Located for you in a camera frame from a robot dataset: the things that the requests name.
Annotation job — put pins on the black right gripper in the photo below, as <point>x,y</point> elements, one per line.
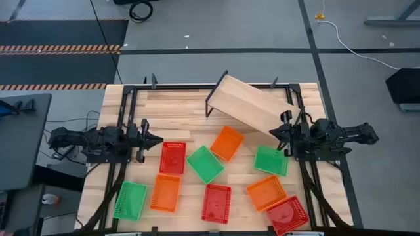
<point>288,144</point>

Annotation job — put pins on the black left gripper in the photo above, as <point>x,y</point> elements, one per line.
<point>142,154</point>

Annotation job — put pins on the green plastic slotted basket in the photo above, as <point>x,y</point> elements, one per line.
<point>271,161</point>
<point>205,164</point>
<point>130,200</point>

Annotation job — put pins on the red plastic slotted basket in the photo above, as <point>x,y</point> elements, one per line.
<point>173,158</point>
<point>288,216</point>
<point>216,204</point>

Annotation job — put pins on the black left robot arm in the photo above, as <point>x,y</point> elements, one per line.
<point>98,141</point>

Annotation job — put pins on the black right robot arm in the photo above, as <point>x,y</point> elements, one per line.
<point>328,131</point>

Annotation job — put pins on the orange plastic slotted basket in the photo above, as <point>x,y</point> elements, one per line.
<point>165,192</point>
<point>266,192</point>
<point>227,143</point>

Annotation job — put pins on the orange black hazard tape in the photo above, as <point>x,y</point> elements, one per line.
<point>52,86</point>
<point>59,49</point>

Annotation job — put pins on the grey desk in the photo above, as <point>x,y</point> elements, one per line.
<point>23,141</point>

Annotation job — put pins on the black box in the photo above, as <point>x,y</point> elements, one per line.
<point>404,86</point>

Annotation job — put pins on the black device with blue part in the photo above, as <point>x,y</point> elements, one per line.
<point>23,106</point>

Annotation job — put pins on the black metal table frame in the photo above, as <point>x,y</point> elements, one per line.
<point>197,86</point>

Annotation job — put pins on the grey metal stand frame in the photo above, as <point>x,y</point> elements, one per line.
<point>390,22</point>

